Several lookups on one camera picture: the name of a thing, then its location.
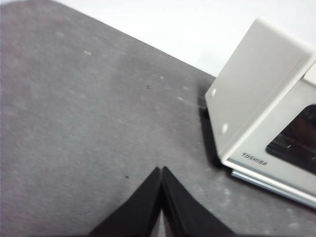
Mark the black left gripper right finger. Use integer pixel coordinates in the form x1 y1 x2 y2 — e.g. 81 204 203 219
161 165 236 237

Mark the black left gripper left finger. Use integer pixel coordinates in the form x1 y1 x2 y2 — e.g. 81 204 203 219
88 167 162 237

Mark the white glass oven door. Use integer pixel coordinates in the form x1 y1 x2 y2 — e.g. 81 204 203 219
226 74 316 196

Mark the white toaster oven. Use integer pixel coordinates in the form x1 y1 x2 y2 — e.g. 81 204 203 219
204 17 316 198

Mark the metal crumb tray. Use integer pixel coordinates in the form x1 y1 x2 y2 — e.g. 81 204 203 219
231 170 316 210

